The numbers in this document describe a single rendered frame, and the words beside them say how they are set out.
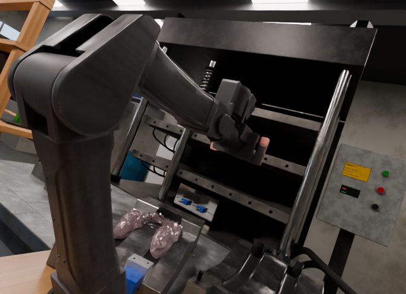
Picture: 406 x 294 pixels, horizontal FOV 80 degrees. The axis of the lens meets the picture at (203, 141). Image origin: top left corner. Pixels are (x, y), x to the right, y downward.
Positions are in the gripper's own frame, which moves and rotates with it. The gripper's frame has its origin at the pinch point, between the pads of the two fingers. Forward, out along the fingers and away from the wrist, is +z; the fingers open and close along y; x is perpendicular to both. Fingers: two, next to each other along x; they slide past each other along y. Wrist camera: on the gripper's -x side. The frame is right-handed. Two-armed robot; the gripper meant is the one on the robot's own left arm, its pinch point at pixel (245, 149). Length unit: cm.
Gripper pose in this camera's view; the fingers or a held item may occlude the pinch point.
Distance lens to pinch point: 66.3
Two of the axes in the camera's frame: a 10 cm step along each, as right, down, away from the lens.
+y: -8.2, -2.8, 5.0
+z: 4.4, 2.5, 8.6
